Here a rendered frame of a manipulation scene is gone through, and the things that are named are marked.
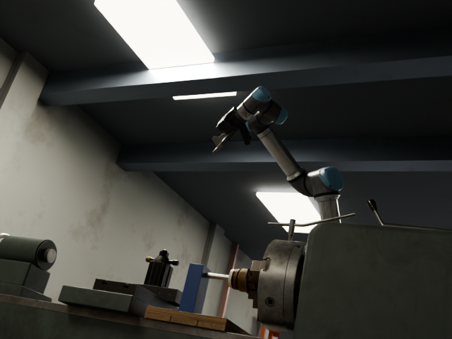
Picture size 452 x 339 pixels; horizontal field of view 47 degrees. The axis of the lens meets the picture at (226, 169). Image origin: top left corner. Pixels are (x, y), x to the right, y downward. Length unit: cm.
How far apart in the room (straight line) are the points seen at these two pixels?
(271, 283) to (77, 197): 398
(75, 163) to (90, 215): 59
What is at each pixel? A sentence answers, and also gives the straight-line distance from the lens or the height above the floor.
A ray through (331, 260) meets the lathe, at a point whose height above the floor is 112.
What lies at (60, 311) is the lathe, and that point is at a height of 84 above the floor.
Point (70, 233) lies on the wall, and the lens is 551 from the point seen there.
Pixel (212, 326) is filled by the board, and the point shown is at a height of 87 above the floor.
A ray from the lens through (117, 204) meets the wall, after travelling 604.
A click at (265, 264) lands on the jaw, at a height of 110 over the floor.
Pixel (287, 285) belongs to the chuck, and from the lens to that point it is 174.
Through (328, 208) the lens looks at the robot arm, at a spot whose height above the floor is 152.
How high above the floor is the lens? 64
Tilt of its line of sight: 24 degrees up
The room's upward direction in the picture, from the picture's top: 13 degrees clockwise
